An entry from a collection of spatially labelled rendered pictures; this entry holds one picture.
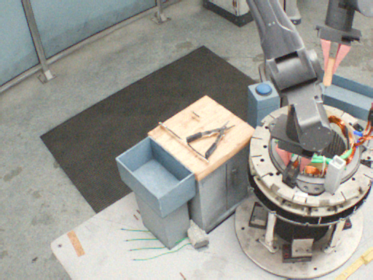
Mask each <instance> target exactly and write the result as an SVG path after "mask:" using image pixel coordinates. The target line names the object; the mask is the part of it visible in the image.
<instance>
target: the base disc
mask: <svg viewBox="0 0 373 280"><path fill-rule="evenodd" d="M254 202H258V201H257V200H256V199H255V197H254V194H253V195H252V196H250V197H249V198H248V199H246V200H245V201H244V202H242V203H241V204H240V205H239V206H238V207H237V208H236V209H235V232H236V237H237V239H238V241H239V244H240V245H241V248H242V250H243V251H244V252H245V253H246V254H247V256H248V257H249V258H251V259H252V261H253V262H255V263H256V264H257V265H258V266H260V267H261V268H263V269H265V270H266V271H269V272H270V273H274V274H275V275H276V274H277V275H279V276H284V277H286V278H287V277H289V278H295V279H308V278H313V277H318V276H321V275H324V274H327V273H330V272H332V271H334V270H336V269H337V268H339V267H340V266H341V265H343V264H344V263H345V262H347V261H348V260H349V259H350V257H351V256H352V255H353V253H354V252H355V250H357V248H358V245H359V243H360V240H361V237H362V233H363V230H364V217H363V212H362V209H359V210H358V211H357V212H356V215H355V216H354V215H353V216H351V217H350V221H351V223H352V225H353V226H352V228H351V229H348V230H342V232H341V234H340V236H339V237H340V238H341V239H342V243H341V244H339V245H338V246H337V248H335V249H334V250H333V251H332V252H330V253H329V254H325V252H323V251H322V246H323V245H324V244H325V243H326V242H327V241H329V239H330V236H331V233H332V231H333V228H334V224H333V225H331V228H329V229H328V231H327V233H326V234H325V235H324V236H323V237H322V238H321V239H320V240H318V241H316V242H315V243H312V260H311V262H309V261H306V262H286V263H283V258H282V255H283V251H282V245H283V244H290V243H289V242H287V241H284V239H282V238H280V236H278V235H277V233H275V237H276V238H277V240H276V242H277V243H278V244H279V250H278V251H276V252H271V251H269V250H268V249H267V247H265V246H264V245H263V244H262V243H261V242H260V241H259V237H260V235H262V234H263V233H266V232H267V226H266V229H258V228H255V227H249V226H248V223H249V220H250V217H251V212H252V209H253V206H254ZM352 218H353V219H352ZM344 232H345V233H344ZM273 258H274V259H273ZM308 272H309V273H308Z"/></svg>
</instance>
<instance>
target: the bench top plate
mask: <svg viewBox="0 0 373 280"><path fill-rule="evenodd" d="M362 212H363V217H364V230H363V233H362V237H361V240H360V243H359V245H358V248H357V250H355V252H354V253H353V255H352V256H351V257H350V259H349V260H348V261H347V262H345V263H344V264H343V265H341V266H340V267H339V268H337V269H336V270H334V271H332V272H330V273H327V274H324V275H321V276H318V277H313V278H308V279H295V278H289V277H287V278H286V277H284V276H279V275H277V274H276V275H275V274H274V273H270V272H269V271H266V270H265V269H263V268H261V267H260V266H258V265H257V264H256V263H255V262H253V261H252V259H251V258H249V257H248V256H247V254H246V253H245V252H244V251H243V250H242V248H241V245H240V244H239V241H238V239H237V237H236V232H235V214H233V215H232V216H231V217H229V218H228V219H227V220H226V221H225V222H224V223H222V224H221V225H220V226H218V227H217V228H215V229H214V230H213V231H212V232H210V233H209V234H208V239H209V244H208V245H209V247H210V248H208V249H206V250H205V251H202V252H197V250H196V249H195V248H194V247H193V245H192V244H188V243H191V242H190V240H189V239H185V240H183V241H182V242H181V243H179V244H178V245H177V246H175V247H174V248H172V249H171V250H170V251H169V250H168V249H167V248H166V247H165V248H161V249H140V248H158V247H164V246H165V245H163V244H162V243H161V242H160V241H159V240H133V241H126V240H130V239H143V238H156V237H155V236H154V235H153V234H152V233H151V232H138V231H135V230H148V229H147V228H146V227H145V226H144V224H143V222H142V219H141V213H140V211H139V207H138V204H137V203H136V197H135V195H134V192H132V193H130V194H128V195H126V196H125V197H124V198H122V199H120V200H119V201H117V202H115V203H113V204H112V205H110V207H108V208H107V209H104V210H103V211H101V212H100V213H98V214H96V215H95V216H93V217H91V218H90V219H88V220H86V222H83V223H81V225H79V226H77V227H75V228H74V229H73V231H74V232H75V234H76V236H77V238H78V239H79V242H80V244H81V246H82V248H83V250H84V252H85V255H83V256H80V257H77V255H76V252H75V250H74V248H73V246H72V244H71V242H70V240H69V239H68V236H67V235H66V234H64V235H63V236H61V237H59V238H56V240H54V241H53V242H52V243H51V244H50V245H49V248H51V250H52V252H53V253H54V255H55V256H56V257H57V259H58V261H59V263H60V264H61V265H62V267H63V268H64V270H65V271H66V272H67V274H68V275H69V277H71V280H281V279H291V280H334V279H335V278H337V277H338V275H340V274H341V273H342V272H343V271H345V270H346V269H347V268H348V267H349V266H351V265H352V264H353V263H354V262H355V261H356V260H357V259H358V258H359V257H361V255H362V254H363V253H364V252H365V251H366V250H368V249H369V248H370V247H372V248H373V180H372V188H371V192H370V194H369V197H368V198H367V200H366V202H364V205H363V207H362ZM119 228H120V229H119ZM122 228H123V229H131V230H121V229H122ZM185 244H188V245H186V246H183V245H185ZM181 246H182V247H181ZM180 247H181V248H180ZM178 248H180V249H179V250H178V251H177V252H173V251H176V250H177V249H178ZM133 249H139V250H134V251H127V250H133ZM165 252H169V253H167V254H163V253H165ZM161 254H163V255H162V256H159V257H155V256H158V255H161ZM151 257H155V258H152V259H150V260H133V259H149V258H151ZM365 274H366V275H367V276H366V275H365ZM346 280H373V260H372V261H371V262H370V263H369V264H368V265H367V266H366V265H365V264H363V265H362V266H361V267H360V268H358V270H357V271H355V272H354V273H352V274H351V275H350V276H349V277H348V278H347V279H346Z"/></svg>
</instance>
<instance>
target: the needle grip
mask: <svg viewBox="0 0 373 280"><path fill-rule="evenodd" d="M334 64H335V58H333V57H328V63H327V65H326V71H325V74H324V77H323V84H324V85H326V86H330V85H331V78H332V76H333V75H332V72H333V69H334Z"/></svg>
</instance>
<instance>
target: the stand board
mask: <svg viewBox="0 0 373 280"><path fill-rule="evenodd" d="M191 111H193V112H195V113H196V114H198V115H199V116H200V122H198V121H196V120H195V119H194V118H192V116H191ZM228 120H229V123H228V124H227V127H229V126H231V125H235V126H234V127H232V128H230V129H229V130H227V131H225V132H224V134H225V141H223V140H222V139H221V140H220V142H219V143H218V145H217V148H216V149H215V151H214V152H213V153H212V154H211V156H210V157H209V158H207V159H208V160H209V162H210V165H209V166H208V165H207V164H205V163H204V162H203V161H202V160H201V159H199V158H198V157H197V156H196V155H194V154H193V153H192V152H190V151H189V150H188V149H187V148H186V147H185V146H184V145H182V144H181V143H180V142H178V141H177V140H176V139H174V138H173V137H172V136H171V135H170V134H169V133H167V132H166V131H164V130H163V129H162V128H161V127H160V126H157V127H156V128H155V129H153V130H152V131H150V132H148V133H147V134H148V136H151V137H152V138H153V139H154V140H156V141H157V142H158V143H159V144H161V145H162V146H163V147H164V148H166V150H167V151H169V152H170V153H171V154H172V155H174V156H175V157H176V158H177V159H179V160H180V161H181V162H182V163H183V164H184V165H185V166H186V167H188V168H189V169H190V170H191V171H193V172H194V173H195V179H196V180H197V181H198V182H199V181H200V180H202V179H203V178H205V177H206V176H207V175H209V174H210V173H211V172H212V171H214V170H216V169H217V168H218V167H219V166H221V165H222V164H223V163H225V162H226V161H228V160H229V159H230V158H231V157H232V156H233V155H235V154H236V153H238V152H239V151H241V149H243V148H244V147H246V146H247V145H248V144H250V143H251V139H252V136H253V134H254V130H255V129H254V128H253V127H251V126H250V125H249V124H247V123H246V122H244V121H243V120H241V119H240V118H239V117H237V116H235V115H234V114H233V113H231V112H230V111H228V110H227V109H225V108H224V107H223V106H222V105H220V104H219V103H217V102H216V101H214V100H213V99H210V98H209V97H207V96H205V97H202V98H201V99H200V100H198V101H196V102H195V103H193V104H192V105H190V106H188V107H187V108H186V109H184V110H183V111H181V112H179V113H178V114H176V115H175V116H173V117H172V118H170V119H169V120H167V121H165V122H164V123H163V124H164V125H165V126H167V127H168V128H169V129H171V130H172V131H173V132H174V133H175V134H176V135H178V136H179V137H180V138H182V139H183V140H184V141H185V142H187V141H186V137H188V136H191V135H193V134H195V133H198V132H200V131H201V132H204V131H209V130H213V129H216V128H220V127H222V126H223V125H224V124H225V123H226V122H227V121H228ZM217 137H218V136H217V135H216V133H212V134H211V135H210V136H209V135H207V136H203V137H202V138H201V139H198V140H195V141H192V142H190V143H189V145H190V146H191V147H193V148H194V149H196V150H197V151H198V152H199V153H200V154H201V155H203V156H204V157H205V152H206V151H207V150H208V149H209V147H210V146H211V145H212V144H213V143H214V142H215V140H216V138H217Z"/></svg>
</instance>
